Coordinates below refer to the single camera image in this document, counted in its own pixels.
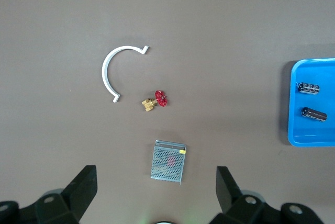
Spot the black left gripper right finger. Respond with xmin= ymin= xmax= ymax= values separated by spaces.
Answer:
xmin=209 ymin=165 xmax=325 ymax=224

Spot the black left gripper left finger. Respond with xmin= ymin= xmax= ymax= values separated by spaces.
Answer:
xmin=0 ymin=165 xmax=98 ymax=224

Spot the long dark brown capacitor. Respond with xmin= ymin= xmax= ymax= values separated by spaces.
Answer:
xmin=300 ymin=106 xmax=328 ymax=123

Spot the short capacitor with white print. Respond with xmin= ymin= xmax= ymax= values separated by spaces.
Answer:
xmin=297 ymin=82 xmax=320 ymax=94

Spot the perforated metal power supply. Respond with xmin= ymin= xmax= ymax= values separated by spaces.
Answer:
xmin=150 ymin=139 xmax=187 ymax=187

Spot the blue plastic tray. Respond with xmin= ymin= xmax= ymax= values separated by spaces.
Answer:
xmin=287 ymin=58 xmax=335 ymax=148

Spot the white curved plastic clamp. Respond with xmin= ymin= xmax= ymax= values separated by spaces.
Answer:
xmin=101 ymin=45 xmax=150 ymax=104

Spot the brown table mat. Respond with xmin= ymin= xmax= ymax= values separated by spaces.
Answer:
xmin=0 ymin=0 xmax=335 ymax=224

